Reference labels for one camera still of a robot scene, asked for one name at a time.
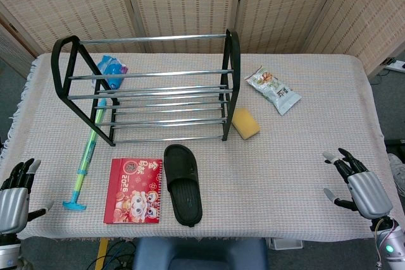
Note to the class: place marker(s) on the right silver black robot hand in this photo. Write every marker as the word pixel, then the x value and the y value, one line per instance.
pixel 368 192

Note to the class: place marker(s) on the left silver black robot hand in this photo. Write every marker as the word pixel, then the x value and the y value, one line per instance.
pixel 12 202

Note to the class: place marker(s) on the black rubber slipper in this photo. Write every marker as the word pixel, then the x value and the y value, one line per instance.
pixel 185 187

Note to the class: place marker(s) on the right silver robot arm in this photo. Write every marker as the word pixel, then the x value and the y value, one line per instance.
pixel 390 244

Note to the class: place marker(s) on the black metal shoe rack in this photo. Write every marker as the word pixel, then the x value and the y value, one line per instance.
pixel 148 96

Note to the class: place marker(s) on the green teal water pump toy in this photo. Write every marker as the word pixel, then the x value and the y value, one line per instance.
pixel 85 159

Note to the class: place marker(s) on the white box under table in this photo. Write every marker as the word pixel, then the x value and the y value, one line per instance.
pixel 285 243

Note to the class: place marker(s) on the pink woven tablecloth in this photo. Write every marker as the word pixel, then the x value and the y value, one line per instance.
pixel 269 169

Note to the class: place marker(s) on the red picture book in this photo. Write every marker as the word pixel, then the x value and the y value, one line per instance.
pixel 133 192

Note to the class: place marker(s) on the white power strip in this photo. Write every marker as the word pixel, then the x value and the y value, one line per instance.
pixel 395 65

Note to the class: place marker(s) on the white green snack bag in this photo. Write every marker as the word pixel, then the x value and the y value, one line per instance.
pixel 273 89

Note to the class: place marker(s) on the yellow sponge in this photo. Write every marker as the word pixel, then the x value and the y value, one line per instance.
pixel 246 123

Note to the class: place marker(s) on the blue wet wipes pack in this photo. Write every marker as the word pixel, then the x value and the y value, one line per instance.
pixel 110 71

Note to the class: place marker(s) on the blue padded seat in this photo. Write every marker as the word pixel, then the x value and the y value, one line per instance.
pixel 199 254

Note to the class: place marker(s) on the beige woven folding screen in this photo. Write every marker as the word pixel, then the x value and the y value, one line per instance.
pixel 183 1

